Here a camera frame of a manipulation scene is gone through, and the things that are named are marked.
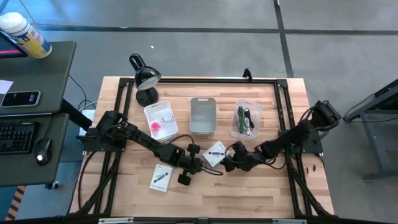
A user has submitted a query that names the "clear plastic bin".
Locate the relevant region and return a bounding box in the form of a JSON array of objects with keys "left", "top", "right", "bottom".
[{"left": 229, "top": 98, "right": 265, "bottom": 141}]

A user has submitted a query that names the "white cable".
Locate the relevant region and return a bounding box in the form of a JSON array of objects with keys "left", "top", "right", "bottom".
[{"left": 235, "top": 111, "right": 253, "bottom": 138}]

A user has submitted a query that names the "green cable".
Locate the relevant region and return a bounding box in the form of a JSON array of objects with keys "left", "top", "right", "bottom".
[{"left": 237, "top": 105, "right": 246, "bottom": 134}]

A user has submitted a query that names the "black desk lamp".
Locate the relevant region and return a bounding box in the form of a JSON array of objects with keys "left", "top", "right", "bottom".
[{"left": 129, "top": 53, "right": 163, "bottom": 108}]

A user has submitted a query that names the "silver metal bracket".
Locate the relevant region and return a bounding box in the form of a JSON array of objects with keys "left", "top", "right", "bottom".
[
  {"left": 272, "top": 218, "right": 308, "bottom": 224},
  {"left": 98, "top": 217, "right": 135, "bottom": 224}
]

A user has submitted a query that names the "computer monitor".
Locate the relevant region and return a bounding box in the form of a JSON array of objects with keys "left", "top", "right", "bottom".
[{"left": 0, "top": 30, "right": 29, "bottom": 59}]

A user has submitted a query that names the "black keyboard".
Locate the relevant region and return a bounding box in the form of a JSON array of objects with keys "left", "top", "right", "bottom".
[{"left": 0, "top": 121, "right": 40, "bottom": 156}]

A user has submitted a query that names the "black aluminium frame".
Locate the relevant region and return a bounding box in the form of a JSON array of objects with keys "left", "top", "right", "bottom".
[{"left": 70, "top": 76, "right": 335, "bottom": 218}]

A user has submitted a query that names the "black clamp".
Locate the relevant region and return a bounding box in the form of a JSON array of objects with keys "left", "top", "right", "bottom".
[{"left": 242, "top": 67, "right": 254, "bottom": 83}]

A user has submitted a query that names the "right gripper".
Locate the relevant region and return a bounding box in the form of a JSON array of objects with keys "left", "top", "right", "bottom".
[{"left": 221, "top": 141, "right": 265, "bottom": 173}]

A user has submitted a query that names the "grey metal stand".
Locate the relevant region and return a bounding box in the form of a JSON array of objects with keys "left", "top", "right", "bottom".
[{"left": 341, "top": 79, "right": 398, "bottom": 182}]

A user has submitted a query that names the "black smartphone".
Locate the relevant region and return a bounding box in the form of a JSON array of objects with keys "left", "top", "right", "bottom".
[{"left": 1, "top": 90, "right": 42, "bottom": 108}]

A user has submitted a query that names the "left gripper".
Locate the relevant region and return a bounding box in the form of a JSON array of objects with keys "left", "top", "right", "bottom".
[{"left": 170, "top": 143, "right": 224, "bottom": 187}]

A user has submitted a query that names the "white plastic bin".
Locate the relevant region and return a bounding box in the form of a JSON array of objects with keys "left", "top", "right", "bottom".
[{"left": 143, "top": 100, "right": 180, "bottom": 142}]

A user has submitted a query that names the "white paper note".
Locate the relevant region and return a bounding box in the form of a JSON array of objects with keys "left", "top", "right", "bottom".
[{"left": 0, "top": 79, "right": 15, "bottom": 95}]

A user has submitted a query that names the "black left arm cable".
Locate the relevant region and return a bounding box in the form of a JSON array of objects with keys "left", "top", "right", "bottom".
[{"left": 160, "top": 134, "right": 196, "bottom": 147}]

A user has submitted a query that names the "grey plastic bin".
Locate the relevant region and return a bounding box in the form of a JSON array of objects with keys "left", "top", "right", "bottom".
[{"left": 189, "top": 97, "right": 218, "bottom": 135}]

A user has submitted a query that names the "disinfectant wipes canister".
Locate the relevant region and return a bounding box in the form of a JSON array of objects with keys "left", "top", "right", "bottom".
[{"left": 0, "top": 11, "right": 53, "bottom": 60}]

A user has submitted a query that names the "black computer mouse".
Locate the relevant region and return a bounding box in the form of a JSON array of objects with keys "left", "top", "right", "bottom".
[{"left": 34, "top": 138, "right": 53, "bottom": 166}]

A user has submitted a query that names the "black computer desk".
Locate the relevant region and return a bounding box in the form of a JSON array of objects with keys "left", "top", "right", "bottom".
[{"left": 0, "top": 40, "right": 93, "bottom": 190}]

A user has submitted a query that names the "white power strip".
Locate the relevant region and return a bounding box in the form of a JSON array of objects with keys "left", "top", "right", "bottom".
[{"left": 78, "top": 108, "right": 96, "bottom": 137}]

